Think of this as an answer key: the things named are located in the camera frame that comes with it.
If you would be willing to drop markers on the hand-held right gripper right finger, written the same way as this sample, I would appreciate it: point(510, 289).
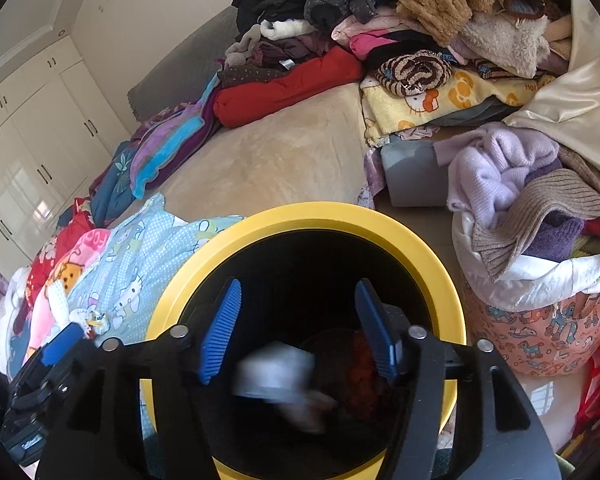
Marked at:
point(375, 330)

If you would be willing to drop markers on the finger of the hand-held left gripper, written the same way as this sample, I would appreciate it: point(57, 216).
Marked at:
point(61, 346)

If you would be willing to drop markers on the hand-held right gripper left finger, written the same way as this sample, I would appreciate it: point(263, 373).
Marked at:
point(221, 330)

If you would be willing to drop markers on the white tissue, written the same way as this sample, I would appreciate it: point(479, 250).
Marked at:
point(275, 370)

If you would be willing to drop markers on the yellow rimmed black trash bin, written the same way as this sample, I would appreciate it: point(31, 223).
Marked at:
point(305, 215)

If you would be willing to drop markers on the yellow white snack packet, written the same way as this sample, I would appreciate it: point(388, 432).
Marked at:
point(87, 321)

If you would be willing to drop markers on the dark red garment in bin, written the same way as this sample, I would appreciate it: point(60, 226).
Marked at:
point(357, 375)

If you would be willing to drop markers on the white cloth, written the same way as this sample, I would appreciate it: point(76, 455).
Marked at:
point(11, 305)

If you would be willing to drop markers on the pink bear print blanket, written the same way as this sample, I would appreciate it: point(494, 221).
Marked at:
point(75, 272)

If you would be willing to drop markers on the light blue cat print blanket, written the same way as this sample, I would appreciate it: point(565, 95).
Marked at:
point(145, 260)

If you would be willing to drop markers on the red floral blanket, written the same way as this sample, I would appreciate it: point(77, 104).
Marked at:
point(75, 222)

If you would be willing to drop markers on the patterned laundry basket with clothes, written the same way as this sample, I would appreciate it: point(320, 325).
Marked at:
point(530, 285)

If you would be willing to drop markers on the pink horse print basket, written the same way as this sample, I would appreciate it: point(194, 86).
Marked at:
point(545, 330)

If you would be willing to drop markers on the blue leaf print blanket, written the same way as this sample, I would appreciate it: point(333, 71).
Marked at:
point(115, 180)

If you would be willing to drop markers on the beige bed sheet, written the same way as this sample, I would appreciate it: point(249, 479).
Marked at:
point(280, 160)

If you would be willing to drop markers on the purple striped pillow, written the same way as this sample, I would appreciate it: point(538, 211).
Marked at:
point(170, 145)

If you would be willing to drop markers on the lavender sweater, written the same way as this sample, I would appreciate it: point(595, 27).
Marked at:
point(495, 170)

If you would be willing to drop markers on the purple knit garment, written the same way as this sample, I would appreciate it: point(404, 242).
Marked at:
point(555, 235)

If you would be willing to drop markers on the beige ribbed knit sweater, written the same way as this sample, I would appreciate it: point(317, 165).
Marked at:
point(535, 200)

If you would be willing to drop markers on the white wardrobe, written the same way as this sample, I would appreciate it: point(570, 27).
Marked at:
point(45, 125)

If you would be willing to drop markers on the yellow cat print blanket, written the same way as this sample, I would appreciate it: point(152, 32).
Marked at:
point(430, 110)

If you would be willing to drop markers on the red padded jacket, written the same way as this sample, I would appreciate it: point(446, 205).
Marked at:
point(290, 85)

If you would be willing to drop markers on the brown striped knit scarf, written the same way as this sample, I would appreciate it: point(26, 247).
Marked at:
point(415, 72)

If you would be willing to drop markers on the grey quilted headboard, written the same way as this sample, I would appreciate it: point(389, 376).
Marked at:
point(180, 70)

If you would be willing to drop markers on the maroon garment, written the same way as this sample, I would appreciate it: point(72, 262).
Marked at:
point(275, 57)

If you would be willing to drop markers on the pink garment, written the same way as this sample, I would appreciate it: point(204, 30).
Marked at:
point(370, 35)

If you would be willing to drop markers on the cream fleece garment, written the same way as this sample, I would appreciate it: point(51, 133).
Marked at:
point(505, 42)

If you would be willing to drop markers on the ivory satin cloth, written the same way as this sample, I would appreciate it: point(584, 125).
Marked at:
point(580, 90)

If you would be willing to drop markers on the grey fuzzy garment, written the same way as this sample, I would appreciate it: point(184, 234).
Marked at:
point(335, 5)

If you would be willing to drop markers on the tan plush coat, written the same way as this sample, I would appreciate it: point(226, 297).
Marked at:
point(440, 5)

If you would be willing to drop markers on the brown slipper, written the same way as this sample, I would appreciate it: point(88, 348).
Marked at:
point(522, 2)

